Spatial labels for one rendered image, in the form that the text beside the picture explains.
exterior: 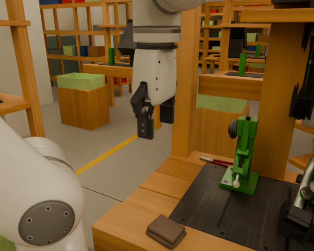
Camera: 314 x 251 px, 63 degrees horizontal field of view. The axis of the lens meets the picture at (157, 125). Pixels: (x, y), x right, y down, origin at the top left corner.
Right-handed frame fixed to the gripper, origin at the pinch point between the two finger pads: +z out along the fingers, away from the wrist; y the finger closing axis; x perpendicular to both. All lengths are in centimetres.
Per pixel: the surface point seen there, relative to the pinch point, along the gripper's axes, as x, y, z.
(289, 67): 21, -66, -4
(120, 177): -120, -149, 130
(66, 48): -481, -444, 30
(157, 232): -4.7, -9.5, 37.2
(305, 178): 31, -39, 25
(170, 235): -0.8, -9.7, 37.0
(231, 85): -1, -74, 6
